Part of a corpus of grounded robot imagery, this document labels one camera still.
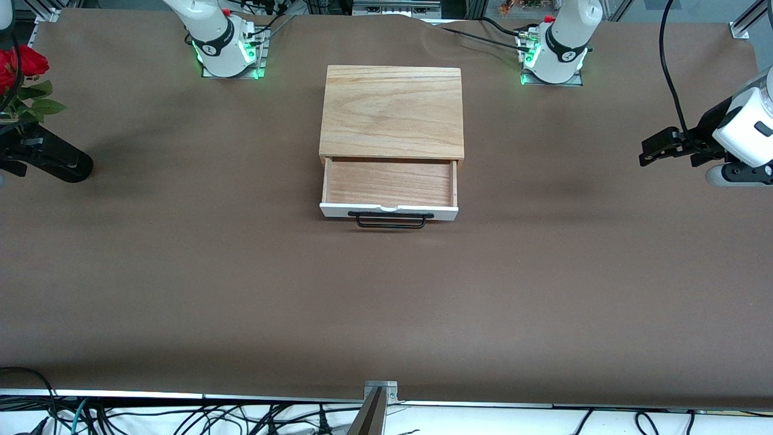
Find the looped black floor cable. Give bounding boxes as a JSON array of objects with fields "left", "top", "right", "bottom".
[{"left": 0, "top": 367, "right": 59, "bottom": 417}]

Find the brown table mat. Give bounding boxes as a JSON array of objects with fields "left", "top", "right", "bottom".
[{"left": 0, "top": 7, "right": 773, "bottom": 410}]

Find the thin black base cable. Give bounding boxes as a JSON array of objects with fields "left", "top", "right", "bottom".
[{"left": 248, "top": 12, "right": 297, "bottom": 40}]

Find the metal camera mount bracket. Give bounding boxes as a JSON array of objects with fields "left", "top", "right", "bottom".
[{"left": 364, "top": 381, "right": 399, "bottom": 405}]

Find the brown camera mount pole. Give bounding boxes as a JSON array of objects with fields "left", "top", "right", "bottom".
[{"left": 347, "top": 387, "right": 387, "bottom": 435}]

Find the black wire drawer handle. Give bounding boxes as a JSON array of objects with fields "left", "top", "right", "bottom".
[{"left": 348, "top": 211, "right": 435, "bottom": 230}]

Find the short black table cable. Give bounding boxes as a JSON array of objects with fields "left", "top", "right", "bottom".
[{"left": 480, "top": 17, "right": 526, "bottom": 38}]

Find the long black table cable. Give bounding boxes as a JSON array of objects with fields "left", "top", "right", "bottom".
[{"left": 440, "top": 25, "right": 529, "bottom": 52}]

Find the wooden drawer cabinet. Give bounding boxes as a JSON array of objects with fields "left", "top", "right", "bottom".
[{"left": 318, "top": 65, "right": 465, "bottom": 170}]

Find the wooden drawer with white front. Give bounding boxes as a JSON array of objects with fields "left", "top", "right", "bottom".
[{"left": 319, "top": 156, "right": 460, "bottom": 221}]

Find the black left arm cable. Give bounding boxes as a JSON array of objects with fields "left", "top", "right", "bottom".
[{"left": 659, "top": 0, "right": 692, "bottom": 140}]

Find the teal floor cable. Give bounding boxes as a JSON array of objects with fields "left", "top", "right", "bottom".
[{"left": 71, "top": 399, "right": 90, "bottom": 435}]

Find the black cylindrical vase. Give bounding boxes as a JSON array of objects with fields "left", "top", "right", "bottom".
[{"left": 0, "top": 121, "right": 94, "bottom": 184}]

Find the grey power strip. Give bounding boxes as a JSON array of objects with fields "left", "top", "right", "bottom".
[{"left": 352, "top": 0, "right": 441, "bottom": 17}]

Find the large red artificial rose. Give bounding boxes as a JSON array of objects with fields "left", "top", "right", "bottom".
[{"left": 9, "top": 44, "right": 67, "bottom": 124}]

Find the small red artificial rose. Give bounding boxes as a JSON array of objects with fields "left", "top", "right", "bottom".
[{"left": 0, "top": 50, "right": 18, "bottom": 94}]

